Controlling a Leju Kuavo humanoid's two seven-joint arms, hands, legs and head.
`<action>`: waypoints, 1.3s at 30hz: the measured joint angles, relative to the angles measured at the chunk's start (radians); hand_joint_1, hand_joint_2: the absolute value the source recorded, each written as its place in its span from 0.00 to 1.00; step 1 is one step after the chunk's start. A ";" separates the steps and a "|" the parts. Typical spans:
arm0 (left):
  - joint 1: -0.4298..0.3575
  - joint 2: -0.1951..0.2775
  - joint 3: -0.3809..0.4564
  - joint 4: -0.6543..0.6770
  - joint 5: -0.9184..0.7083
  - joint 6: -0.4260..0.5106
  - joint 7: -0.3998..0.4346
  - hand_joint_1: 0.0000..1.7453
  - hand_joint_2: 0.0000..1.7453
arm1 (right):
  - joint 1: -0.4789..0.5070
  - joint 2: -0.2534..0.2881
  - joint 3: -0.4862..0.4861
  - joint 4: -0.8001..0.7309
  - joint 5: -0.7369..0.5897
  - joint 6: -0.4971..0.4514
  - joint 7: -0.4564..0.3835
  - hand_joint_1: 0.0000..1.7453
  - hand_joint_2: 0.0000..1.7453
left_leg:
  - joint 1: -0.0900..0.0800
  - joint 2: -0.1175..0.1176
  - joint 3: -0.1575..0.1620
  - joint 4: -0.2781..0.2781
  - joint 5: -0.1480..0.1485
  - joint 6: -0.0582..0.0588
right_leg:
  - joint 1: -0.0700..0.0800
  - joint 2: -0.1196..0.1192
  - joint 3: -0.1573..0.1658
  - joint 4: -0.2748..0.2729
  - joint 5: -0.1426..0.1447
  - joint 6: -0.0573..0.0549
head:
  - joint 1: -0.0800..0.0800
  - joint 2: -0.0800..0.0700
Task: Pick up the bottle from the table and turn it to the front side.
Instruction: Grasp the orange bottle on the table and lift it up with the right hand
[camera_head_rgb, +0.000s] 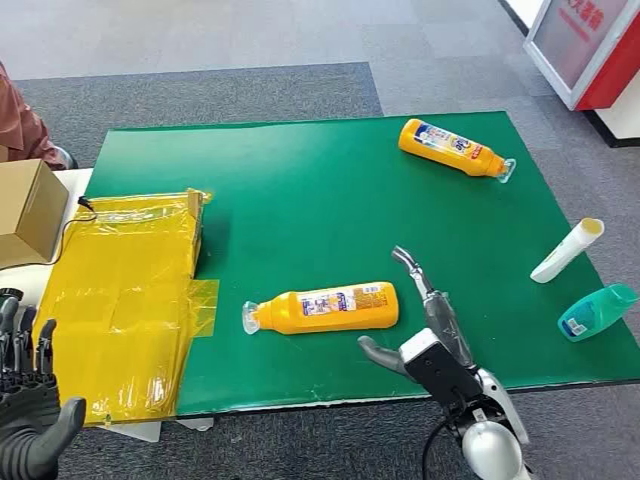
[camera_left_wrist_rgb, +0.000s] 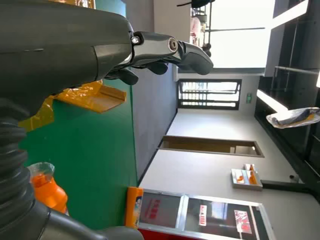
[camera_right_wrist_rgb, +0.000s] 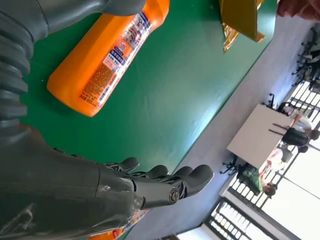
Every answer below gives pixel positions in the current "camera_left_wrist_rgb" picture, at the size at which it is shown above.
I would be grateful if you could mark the black barred window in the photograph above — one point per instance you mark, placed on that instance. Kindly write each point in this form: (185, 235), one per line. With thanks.
(210, 94)

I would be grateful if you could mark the green table mat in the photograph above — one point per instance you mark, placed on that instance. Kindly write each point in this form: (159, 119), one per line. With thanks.
(87, 155)

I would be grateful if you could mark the grey hanging ceiling cloth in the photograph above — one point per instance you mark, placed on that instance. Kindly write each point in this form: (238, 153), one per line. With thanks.
(292, 118)

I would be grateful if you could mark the orange detergent bottle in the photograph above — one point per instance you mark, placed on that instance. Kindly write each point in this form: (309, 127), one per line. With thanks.
(133, 205)
(50, 193)

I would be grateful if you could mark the green exit sign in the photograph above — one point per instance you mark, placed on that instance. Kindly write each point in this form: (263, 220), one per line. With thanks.
(249, 98)

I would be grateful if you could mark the yellow plastic bag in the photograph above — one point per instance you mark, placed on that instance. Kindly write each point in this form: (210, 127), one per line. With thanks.
(90, 97)

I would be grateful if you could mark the ceiling light strip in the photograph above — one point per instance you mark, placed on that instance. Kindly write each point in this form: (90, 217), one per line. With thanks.
(290, 15)
(271, 101)

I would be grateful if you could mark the large bright window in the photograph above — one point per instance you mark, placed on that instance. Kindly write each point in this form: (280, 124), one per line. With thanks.
(237, 36)

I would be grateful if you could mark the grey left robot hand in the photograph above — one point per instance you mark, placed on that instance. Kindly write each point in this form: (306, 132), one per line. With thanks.
(55, 49)

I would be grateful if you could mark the white framed red cabinet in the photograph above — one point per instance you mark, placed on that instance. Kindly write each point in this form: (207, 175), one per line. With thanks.
(212, 215)

